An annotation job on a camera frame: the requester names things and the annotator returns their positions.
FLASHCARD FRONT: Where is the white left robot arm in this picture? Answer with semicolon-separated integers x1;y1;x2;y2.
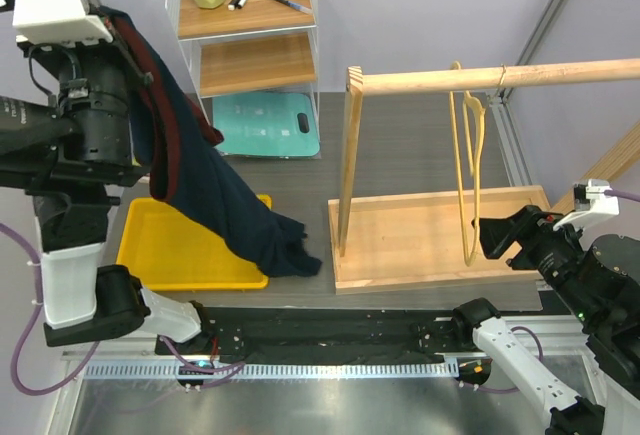
1;6;215;354

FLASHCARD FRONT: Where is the teal cutting board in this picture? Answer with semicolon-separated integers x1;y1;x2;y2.
212;91;320;158

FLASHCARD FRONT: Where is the yellow plastic tray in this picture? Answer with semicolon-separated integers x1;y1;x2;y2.
116;198;269;292

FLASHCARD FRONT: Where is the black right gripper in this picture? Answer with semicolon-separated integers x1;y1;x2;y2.
471;199;607;322

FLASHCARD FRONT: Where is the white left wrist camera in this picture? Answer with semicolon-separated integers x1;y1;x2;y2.
12;0;114;48

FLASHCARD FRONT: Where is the wooden clothes rack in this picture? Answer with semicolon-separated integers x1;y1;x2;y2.
328;58;639;295

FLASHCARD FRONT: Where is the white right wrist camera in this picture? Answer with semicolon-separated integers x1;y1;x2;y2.
553;179;620;232

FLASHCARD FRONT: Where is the yellow clothes hanger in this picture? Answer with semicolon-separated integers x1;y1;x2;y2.
448;90;486;267

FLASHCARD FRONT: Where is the blue pen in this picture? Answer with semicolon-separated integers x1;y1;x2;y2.
273;0;313;15

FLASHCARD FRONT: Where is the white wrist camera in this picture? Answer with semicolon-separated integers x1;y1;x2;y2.
12;0;114;48
553;179;620;232

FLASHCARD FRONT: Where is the navy maroon tank top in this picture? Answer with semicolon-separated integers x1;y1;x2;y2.
98;6;322;277

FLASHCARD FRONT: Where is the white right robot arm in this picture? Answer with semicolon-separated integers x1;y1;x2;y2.
451;205;639;434

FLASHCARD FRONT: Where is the white wire shelf unit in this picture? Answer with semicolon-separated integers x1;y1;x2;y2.
165;0;320;142

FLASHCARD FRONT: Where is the white slotted cable duct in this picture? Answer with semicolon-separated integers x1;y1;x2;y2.
84;358;459;381

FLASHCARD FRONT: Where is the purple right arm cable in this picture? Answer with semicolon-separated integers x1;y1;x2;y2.
462;188;640;395

